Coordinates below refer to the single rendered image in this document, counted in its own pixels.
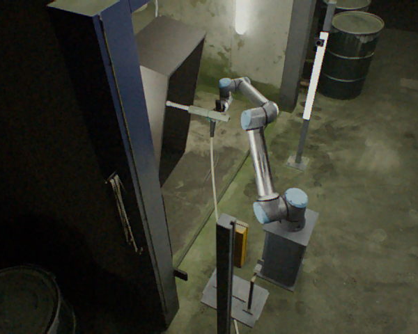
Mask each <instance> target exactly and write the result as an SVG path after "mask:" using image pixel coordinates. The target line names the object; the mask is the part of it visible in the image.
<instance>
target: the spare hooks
mask: <svg viewBox="0 0 418 334"><path fill-rule="evenodd" d="M116 171H117V169H116V170H113V171H112V172H111V174H110V176H108V177H107V178H105V179H104V183H105V184H106V183H107V182H108V181H110V182H111V184H112V186H111V187H112V189H113V192H114V196H115V199H116V204H117V207H118V212H119V215H120V218H121V221H122V225H123V229H124V232H125V236H126V239H127V243H128V244H129V246H130V245H131V243H129V241H132V240H133V243H134V249H135V252H136V253H137V254H141V252H140V253H138V252H137V251H142V249H143V248H142V247H141V249H139V250H138V249H137V248H136V246H135V242H134V238H133V236H132V233H133V232H134V231H132V232H131V229H130V228H131V227H130V226H129V223H128V220H129V219H130V218H129V217H128V218H127V216H126V213H125V210H124V206H123V202H122V199H121V191H120V187H119V182H120V184H121V186H122V188H123V190H124V191H125V193H126V194H127V191H126V190H125V189H124V187H123V185H122V183H121V181H120V180H119V178H118V175H117V174H116ZM112 178H114V179H115V183H116V186H115V184H114V181H113V179H112ZM106 181H107V182H106ZM118 181H119V182H118ZM114 188H115V190H116V188H117V190H116V193H117V196H118V199H119V202H120V205H121V209H120V207H119V204H118V201H117V197H116V194H115V191H114ZM127 196H128V198H129V195H128V194H127ZM121 212H122V214H121ZM125 220H126V221H127V225H128V227H127V225H126V222H125ZM127 230H130V231H129V232H128V231H127ZM127 234H131V236H132V238H131V239H128V236H127Z"/></svg>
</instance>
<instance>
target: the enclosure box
mask: <svg viewBox="0 0 418 334"><path fill-rule="evenodd" d="M160 15H161V14H159V15H158V16H157V17H156V18H155V19H154V20H153V21H151V22H149V23H148V24H147V25H146V26H145V27H144V28H143V29H142V30H140V32H138V33H137V34H136V35H135V40H136V44H137V52H138V57H139V64H140V69H141V78H142V82H143V87H144V94H145V98H146V106H147V111H148V118H149V123H150V130H151V135H152V140H153V147H154V151H155V159H156V164H157V171H158V175H159V180H160V188H162V187H163V186H164V185H165V183H166V182H167V180H168V178H169V176H170V174H171V173H172V171H173V170H174V168H175V167H176V166H177V164H178V162H179V161H180V160H181V158H182V156H183V155H184V153H185V150H186V145H187V139H188V135H189V128H190V124H191V117H192V114H191V113H188V112H189V111H188V110H186V109H181V108H178V107H175V106H167V105H166V102H167V101H170V102H173V103H176V104H181V105H184V106H193V105H194V98H195V94H196V87H197V84H198V79H199V72H200V68H201V61H202V56H203V50H204V46H205V42H206V35H207V31H204V30H201V29H198V28H196V27H193V26H190V25H188V24H185V23H183V22H179V21H178V20H175V19H172V18H170V17H167V16H164V15H161V16H160Z"/></svg>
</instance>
